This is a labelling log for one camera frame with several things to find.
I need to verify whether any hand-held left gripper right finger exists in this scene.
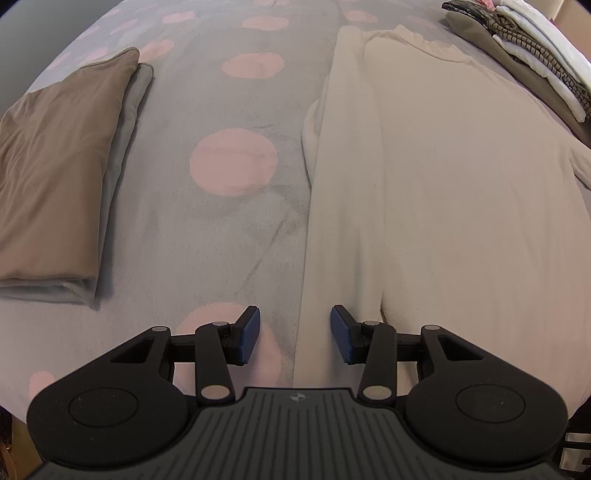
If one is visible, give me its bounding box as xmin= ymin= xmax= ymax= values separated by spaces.
xmin=330 ymin=305 xmax=492 ymax=408

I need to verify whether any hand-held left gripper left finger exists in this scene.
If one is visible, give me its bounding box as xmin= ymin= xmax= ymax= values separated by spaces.
xmin=99 ymin=305 xmax=260 ymax=408

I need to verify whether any cream long-sleeve shirt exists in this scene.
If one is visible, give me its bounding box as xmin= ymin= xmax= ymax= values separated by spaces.
xmin=293 ymin=24 xmax=591 ymax=416

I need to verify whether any grey pink-dotted bedspread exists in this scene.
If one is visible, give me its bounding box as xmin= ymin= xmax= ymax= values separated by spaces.
xmin=0 ymin=0 xmax=591 ymax=425

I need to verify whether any folded grey garment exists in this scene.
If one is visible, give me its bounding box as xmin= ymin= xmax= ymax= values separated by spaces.
xmin=0 ymin=62 xmax=154 ymax=305

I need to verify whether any khaki folded garment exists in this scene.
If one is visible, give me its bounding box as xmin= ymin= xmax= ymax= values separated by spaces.
xmin=445 ymin=10 xmax=591 ymax=148

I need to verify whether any thin white folded garment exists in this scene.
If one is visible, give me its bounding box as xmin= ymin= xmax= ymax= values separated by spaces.
xmin=493 ymin=34 xmax=591 ymax=123

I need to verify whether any brown striped folded garment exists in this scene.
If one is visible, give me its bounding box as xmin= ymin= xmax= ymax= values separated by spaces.
xmin=489 ymin=9 xmax=591 ymax=109

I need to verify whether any dark floral folded garment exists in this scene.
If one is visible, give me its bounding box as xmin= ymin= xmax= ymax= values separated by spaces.
xmin=442 ymin=0 xmax=497 ymax=24

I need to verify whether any large white folded garment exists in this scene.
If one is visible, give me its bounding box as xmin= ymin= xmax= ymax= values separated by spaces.
xmin=496 ymin=0 xmax=591 ymax=84

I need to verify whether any beige padded headboard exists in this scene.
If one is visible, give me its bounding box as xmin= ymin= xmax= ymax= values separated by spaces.
xmin=551 ymin=0 xmax=591 ymax=47

